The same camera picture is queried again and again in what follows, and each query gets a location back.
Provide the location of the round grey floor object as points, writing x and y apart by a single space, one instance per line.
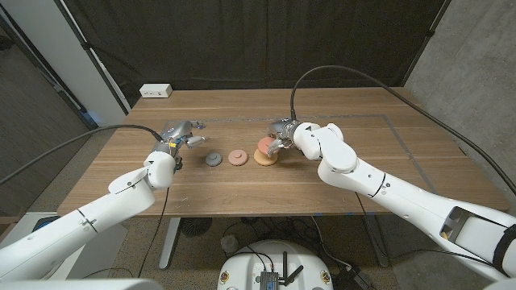
230 244

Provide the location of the black power adapter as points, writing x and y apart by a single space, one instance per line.
352 280

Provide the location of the black backdrop stand pole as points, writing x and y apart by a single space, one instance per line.
86 46
430 33

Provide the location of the black backdrop curtain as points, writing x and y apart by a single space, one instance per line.
258 40

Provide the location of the dusty pink disk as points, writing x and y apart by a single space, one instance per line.
238 158

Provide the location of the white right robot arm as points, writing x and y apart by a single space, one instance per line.
383 189

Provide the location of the blue foot pedal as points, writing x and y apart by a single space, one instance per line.
45 220

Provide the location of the grey table leg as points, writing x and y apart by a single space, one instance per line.
377 245

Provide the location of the white power strip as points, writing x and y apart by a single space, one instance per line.
156 90

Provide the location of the coral red disk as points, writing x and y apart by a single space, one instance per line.
264 144

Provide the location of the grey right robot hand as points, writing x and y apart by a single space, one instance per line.
284 131

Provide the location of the grey radio box with antennas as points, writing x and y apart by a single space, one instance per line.
269 280

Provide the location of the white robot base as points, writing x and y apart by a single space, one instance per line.
246 270

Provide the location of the round black table foot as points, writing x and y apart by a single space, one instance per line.
196 226

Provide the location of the small dark grey disk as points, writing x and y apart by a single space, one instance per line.
213 160

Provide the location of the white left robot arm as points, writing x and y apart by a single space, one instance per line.
101 209

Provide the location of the large orange disk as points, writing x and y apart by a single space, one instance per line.
262 160

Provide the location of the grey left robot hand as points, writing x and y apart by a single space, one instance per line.
175 131

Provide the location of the white table leg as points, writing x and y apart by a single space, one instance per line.
171 241

